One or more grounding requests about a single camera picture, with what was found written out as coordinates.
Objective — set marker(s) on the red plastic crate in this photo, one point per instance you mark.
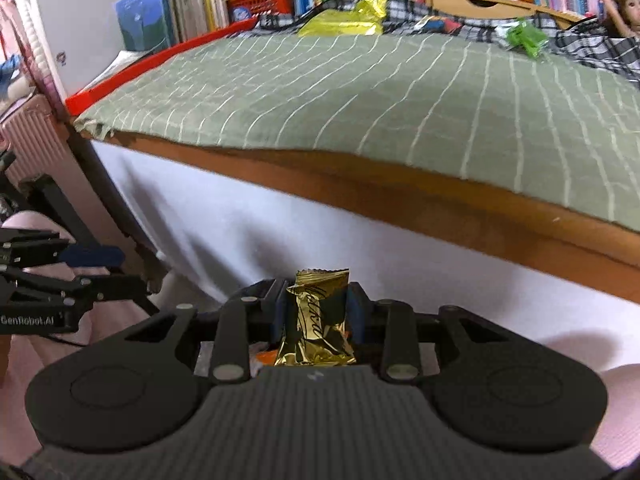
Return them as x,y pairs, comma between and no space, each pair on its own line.
260,2

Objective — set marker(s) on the red plastic rail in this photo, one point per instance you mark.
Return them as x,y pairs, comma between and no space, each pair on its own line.
150,65

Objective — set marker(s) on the white bed side panel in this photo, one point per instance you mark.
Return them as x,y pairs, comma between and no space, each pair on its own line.
250,220

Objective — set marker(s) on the person's pink clothing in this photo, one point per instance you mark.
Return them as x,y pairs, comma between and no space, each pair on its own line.
17,425

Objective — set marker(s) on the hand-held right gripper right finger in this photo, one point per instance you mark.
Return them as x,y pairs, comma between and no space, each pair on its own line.
356,310

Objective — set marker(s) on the pink ribbed suitcase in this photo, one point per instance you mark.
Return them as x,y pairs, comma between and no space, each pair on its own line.
30,130

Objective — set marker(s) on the green crumpled wrapper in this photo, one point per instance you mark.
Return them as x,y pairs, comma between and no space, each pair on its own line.
525,35

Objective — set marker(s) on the wooden bed frame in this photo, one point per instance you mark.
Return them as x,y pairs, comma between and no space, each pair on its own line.
400,195

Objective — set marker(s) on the gold candy packet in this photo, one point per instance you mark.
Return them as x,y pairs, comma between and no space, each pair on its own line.
315,320

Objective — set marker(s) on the yellow-green foil packet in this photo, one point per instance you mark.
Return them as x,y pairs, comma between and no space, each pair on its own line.
340,25

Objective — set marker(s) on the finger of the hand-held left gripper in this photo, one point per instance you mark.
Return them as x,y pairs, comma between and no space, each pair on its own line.
120,287
95,256

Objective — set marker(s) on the brown haired doll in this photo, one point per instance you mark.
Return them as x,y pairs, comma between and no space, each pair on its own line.
625,10

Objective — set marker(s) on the wooden desk shelf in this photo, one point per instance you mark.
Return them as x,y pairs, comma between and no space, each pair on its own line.
465,0

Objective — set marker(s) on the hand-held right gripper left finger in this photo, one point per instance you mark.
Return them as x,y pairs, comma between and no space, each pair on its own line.
279,310

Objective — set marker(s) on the printed magazine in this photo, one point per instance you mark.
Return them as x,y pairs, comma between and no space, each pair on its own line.
120,65

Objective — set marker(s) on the white rounded cabinet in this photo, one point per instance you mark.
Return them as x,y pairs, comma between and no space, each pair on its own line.
65,10

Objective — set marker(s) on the black white plaid blanket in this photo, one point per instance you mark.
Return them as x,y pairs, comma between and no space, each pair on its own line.
410,10

